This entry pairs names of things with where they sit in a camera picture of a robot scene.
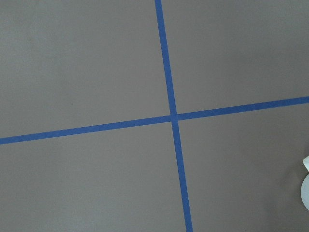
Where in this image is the white mug with HOME text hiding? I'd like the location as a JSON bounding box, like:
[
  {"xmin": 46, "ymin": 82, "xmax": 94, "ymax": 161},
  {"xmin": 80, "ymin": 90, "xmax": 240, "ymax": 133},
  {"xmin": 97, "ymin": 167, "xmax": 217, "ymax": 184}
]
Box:
[{"xmin": 301, "ymin": 157, "xmax": 309, "ymax": 210}]

